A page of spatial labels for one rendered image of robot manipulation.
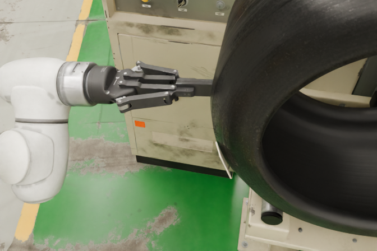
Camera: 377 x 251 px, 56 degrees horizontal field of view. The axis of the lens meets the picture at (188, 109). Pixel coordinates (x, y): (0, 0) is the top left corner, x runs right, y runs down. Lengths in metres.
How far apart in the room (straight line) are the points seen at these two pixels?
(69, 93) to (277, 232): 0.52
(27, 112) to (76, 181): 1.25
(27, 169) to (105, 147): 1.36
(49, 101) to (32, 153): 0.10
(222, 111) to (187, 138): 1.13
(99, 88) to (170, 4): 0.66
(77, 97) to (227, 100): 0.31
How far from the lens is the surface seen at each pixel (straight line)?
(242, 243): 1.72
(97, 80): 0.68
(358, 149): 0.94
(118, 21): 1.32
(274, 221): 0.79
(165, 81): 0.67
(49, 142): 0.73
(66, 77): 0.71
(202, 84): 0.63
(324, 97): 0.98
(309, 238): 0.90
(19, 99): 0.75
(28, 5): 3.47
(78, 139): 2.13
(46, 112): 0.74
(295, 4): 0.44
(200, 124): 1.57
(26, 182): 0.75
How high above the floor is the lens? 1.59
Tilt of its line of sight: 46 degrees down
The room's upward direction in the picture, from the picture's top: straight up
